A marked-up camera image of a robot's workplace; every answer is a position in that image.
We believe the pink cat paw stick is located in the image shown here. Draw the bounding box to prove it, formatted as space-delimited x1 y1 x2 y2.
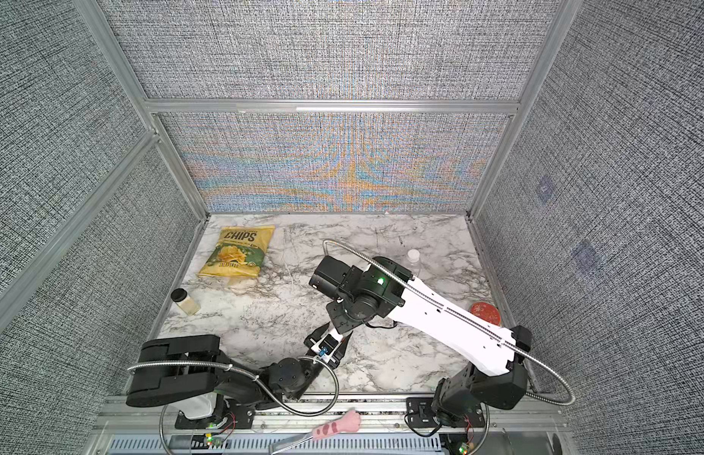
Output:
268 409 361 454

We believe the round gold tin red lid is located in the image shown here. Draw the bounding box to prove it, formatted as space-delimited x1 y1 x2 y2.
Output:
470 301 502 326

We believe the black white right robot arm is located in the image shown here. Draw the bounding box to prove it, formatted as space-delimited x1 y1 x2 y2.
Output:
306 256 531 427

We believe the small jar black lid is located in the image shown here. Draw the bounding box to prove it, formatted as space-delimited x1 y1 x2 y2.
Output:
170 288 200 316

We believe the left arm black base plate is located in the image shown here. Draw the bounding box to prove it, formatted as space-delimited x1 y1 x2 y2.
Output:
174 397 256 431

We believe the clear bottle purple label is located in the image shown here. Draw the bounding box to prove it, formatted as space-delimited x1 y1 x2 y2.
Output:
406 249 421 276

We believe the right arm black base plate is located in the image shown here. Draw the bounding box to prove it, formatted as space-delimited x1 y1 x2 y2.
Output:
403 397 489 438

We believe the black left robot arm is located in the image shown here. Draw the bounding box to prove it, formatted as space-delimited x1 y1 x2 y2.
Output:
126 323 351 421

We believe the yellow green chips bag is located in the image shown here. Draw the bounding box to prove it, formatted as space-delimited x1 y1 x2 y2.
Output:
198 226 275 278

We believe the white bottle cap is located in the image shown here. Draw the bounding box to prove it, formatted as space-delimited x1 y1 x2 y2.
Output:
407 249 420 263

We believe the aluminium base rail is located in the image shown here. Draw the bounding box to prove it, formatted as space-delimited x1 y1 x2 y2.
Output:
82 392 580 454

